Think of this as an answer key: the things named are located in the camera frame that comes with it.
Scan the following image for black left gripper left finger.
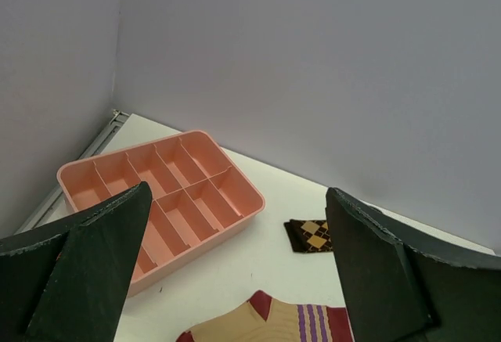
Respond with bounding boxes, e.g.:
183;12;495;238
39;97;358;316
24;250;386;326
1;182;153;341

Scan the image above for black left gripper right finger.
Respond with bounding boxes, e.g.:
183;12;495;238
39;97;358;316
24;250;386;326
326;188;500;341

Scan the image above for tan maroon purple-striped sock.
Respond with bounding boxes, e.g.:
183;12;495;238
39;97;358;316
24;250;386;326
177;290;353;342

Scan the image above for brown argyle sock left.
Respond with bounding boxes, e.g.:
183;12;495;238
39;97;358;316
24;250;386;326
283;219;333;254

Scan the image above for pink divided organizer tray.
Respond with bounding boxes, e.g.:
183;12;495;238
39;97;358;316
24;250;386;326
69;131;265;297

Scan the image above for aluminium table frame rail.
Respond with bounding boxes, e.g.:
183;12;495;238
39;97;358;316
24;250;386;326
15;110;130;235

